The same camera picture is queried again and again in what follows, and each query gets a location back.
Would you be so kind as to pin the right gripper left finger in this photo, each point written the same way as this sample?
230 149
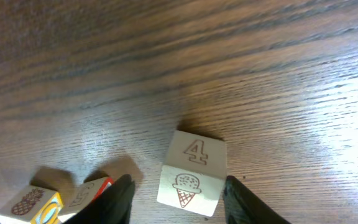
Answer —
113 206

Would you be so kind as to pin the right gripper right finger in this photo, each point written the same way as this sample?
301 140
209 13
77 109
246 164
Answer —
242 206

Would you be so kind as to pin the wooden block number five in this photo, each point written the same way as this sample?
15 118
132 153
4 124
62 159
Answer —
83 196

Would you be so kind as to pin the wooden block number four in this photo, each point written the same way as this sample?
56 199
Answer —
194 173

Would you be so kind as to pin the wooden block pineapple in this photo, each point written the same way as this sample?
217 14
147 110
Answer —
32 205

